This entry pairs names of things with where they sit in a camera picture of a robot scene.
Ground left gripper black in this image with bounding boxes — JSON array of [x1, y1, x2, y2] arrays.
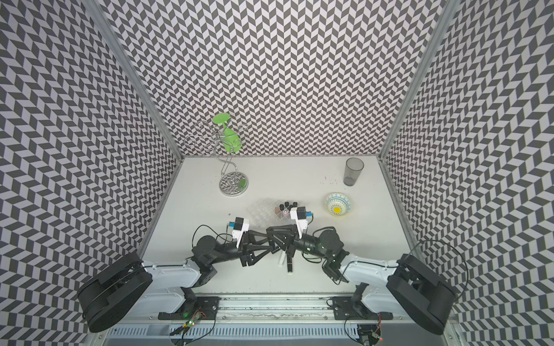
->
[[210, 230, 273, 268]]

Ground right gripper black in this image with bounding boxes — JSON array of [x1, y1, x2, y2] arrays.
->
[[267, 224, 330, 260]]

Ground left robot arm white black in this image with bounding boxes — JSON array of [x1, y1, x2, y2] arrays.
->
[[77, 231, 277, 333]]

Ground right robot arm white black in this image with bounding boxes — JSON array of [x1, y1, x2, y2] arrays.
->
[[266, 225, 459, 335]]

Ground clear plastic lipstick organizer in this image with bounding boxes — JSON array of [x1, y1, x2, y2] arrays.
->
[[247, 198, 295, 230]]

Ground white lipstick tube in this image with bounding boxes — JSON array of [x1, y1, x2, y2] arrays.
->
[[278, 253, 287, 266]]

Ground black lipstick gold band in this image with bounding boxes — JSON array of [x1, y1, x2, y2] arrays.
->
[[287, 255, 293, 274]]

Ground patterned small bowl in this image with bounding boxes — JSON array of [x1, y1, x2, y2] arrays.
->
[[325, 193, 352, 216]]

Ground grey translucent cup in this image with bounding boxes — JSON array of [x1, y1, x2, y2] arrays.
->
[[343, 157, 364, 186]]

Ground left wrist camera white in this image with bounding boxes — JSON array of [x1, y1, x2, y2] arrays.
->
[[229, 217, 250, 249]]

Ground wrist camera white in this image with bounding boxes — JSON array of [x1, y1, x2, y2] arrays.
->
[[229, 217, 250, 249], [290, 206, 312, 239]]

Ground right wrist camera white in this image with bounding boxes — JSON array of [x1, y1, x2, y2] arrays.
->
[[290, 206, 312, 239]]

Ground aluminium front rail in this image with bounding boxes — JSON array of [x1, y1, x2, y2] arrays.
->
[[118, 291, 414, 324]]

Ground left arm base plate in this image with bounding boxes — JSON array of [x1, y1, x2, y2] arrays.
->
[[157, 296, 221, 321]]

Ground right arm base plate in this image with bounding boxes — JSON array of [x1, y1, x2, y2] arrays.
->
[[330, 296, 393, 321]]

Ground wire jewelry tree green leaves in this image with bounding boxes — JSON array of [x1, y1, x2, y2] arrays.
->
[[188, 112, 249, 198]]

